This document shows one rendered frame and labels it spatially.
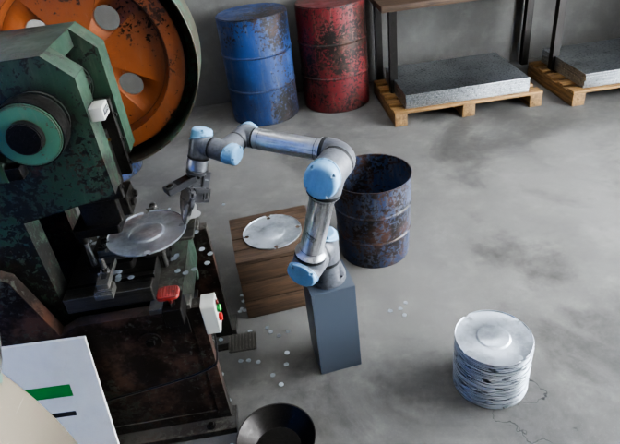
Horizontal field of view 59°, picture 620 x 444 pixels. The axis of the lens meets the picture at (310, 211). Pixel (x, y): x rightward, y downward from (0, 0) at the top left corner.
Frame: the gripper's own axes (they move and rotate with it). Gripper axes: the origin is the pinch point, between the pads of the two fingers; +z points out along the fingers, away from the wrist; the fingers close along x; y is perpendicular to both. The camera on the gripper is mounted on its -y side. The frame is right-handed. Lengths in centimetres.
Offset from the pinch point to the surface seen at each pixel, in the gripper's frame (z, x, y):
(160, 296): 11.7, -29.1, -19.4
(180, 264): 16.5, -2.4, -0.1
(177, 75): -48, 25, 2
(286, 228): 20, 26, 69
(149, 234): 5.7, 2.7, -11.5
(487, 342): 22, -80, 92
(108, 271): 15.4, -3.4, -27.2
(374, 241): 21, 5, 111
